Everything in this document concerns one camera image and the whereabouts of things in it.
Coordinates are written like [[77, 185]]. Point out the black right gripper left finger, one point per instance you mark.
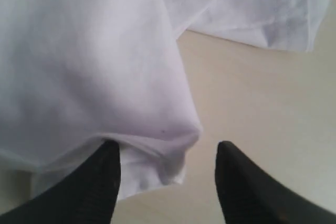
[[87, 195]]

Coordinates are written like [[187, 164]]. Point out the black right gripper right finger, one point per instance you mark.
[[247, 194]]

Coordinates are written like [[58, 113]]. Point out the white t-shirt red lettering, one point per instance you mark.
[[77, 72]]

